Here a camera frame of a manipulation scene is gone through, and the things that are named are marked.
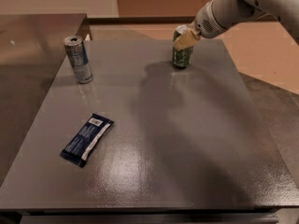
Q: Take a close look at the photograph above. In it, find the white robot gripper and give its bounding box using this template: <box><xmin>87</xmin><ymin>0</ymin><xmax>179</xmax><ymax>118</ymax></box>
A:
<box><xmin>173</xmin><ymin>1</ymin><xmax>227</xmax><ymax>50</ymax></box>

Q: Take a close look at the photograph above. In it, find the green soda can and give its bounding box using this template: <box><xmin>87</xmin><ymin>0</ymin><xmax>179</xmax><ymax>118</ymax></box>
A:
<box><xmin>172</xmin><ymin>24</ymin><xmax>193</xmax><ymax>69</ymax></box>

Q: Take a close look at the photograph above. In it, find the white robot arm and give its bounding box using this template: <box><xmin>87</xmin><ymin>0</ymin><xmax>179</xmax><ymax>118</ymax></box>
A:
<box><xmin>174</xmin><ymin>0</ymin><xmax>299</xmax><ymax>50</ymax></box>

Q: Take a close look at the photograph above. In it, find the silver blue energy drink can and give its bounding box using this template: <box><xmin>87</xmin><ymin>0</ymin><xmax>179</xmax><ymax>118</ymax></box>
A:
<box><xmin>64</xmin><ymin>35</ymin><xmax>93</xmax><ymax>84</ymax></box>

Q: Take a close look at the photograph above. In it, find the dark blue snack bar wrapper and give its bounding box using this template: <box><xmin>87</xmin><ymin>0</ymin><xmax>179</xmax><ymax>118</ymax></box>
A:
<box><xmin>60</xmin><ymin>114</ymin><xmax>114</xmax><ymax>167</ymax></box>

